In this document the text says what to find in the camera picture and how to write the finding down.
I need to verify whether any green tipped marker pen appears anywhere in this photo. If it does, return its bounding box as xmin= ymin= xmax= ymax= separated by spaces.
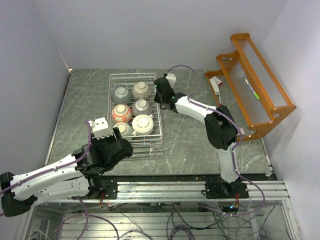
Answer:
xmin=244 ymin=78 xmax=260 ymax=100

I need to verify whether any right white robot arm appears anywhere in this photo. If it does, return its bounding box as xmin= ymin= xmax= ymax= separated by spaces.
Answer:
xmin=153 ymin=76 xmax=241 ymax=198

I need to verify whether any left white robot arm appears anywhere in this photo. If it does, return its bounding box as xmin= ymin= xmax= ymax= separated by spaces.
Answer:
xmin=0 ymin=128 xmax=133 ymax=217

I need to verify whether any red marker pen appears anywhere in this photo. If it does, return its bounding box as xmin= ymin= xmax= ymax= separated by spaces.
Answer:
xmin=216 ymin=92 xmax=222 ymax=106

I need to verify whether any light grey bowl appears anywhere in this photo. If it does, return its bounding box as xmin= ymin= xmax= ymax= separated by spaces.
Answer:
xmin=114 ymin=122 xmax=133 ymax=141

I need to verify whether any grey ceramic bowl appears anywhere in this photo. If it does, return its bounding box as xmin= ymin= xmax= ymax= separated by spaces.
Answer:
xmin=111 ymin=87 xmax=133 ymax=105

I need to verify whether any white wire dish rack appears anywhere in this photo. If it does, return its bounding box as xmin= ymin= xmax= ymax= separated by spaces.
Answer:
xmin=108 ymin=72 xmax=163 ymax=148

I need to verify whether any red patterned bowl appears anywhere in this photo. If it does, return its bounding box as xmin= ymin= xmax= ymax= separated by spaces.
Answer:
xmin=111 ymin=104 xmax=133 ymax=123

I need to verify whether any white red eraser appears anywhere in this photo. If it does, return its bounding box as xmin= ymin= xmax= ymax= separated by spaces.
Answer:
xmin=209 ymin=76 xmax=223 ymax=95

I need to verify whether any white handled soup bowl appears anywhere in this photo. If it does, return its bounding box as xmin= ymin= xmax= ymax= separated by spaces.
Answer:
xmin=132 ymin=114 xmax=154 ymax=136

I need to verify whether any orange wooden shelf rack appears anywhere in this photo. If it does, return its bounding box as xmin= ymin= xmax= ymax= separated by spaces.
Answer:
xmin=204 ymin=33 xmax=296 ymax=141

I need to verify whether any purple striped bowl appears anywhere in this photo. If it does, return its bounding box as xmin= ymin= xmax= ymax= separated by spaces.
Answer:
xmin=132 ymin=99 xmax=153 ymax=116

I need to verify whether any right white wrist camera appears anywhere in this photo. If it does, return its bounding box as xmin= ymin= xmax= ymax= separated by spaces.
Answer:
xmin=163 ymin=72 xmax=177 ymax=88

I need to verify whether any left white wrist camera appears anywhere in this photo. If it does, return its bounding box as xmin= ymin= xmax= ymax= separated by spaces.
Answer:
xmin=88 ymin=117 xmax=113 ymax=139

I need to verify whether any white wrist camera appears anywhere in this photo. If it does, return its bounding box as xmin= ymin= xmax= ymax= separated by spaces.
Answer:
xmin=88 ymin=117 xmax=113 ymax=139
xmin=163 ymin=72 xmax=177 ymax=88

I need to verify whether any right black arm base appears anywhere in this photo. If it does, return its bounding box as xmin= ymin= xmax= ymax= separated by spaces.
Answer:
xmin=201 ymin=179 xmax=249 ymax=199

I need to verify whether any aluminium mounting rail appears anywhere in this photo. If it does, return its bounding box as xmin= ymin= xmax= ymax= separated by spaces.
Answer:
xmin=36 ymin=180 xmax=289 ymax=205

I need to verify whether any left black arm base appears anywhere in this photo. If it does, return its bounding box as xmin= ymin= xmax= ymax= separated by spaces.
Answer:
xmin=70 ymin=174 xmax=118 ymax=200

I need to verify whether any beige patterned bowl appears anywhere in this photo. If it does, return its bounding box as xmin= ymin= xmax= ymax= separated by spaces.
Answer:
xmin=132 ymin=81 xmax=151 ymax=100

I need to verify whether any small red label card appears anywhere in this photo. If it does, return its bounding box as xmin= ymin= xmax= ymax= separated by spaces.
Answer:
xmin=237 ymin=127 xmax=245 ymax=136

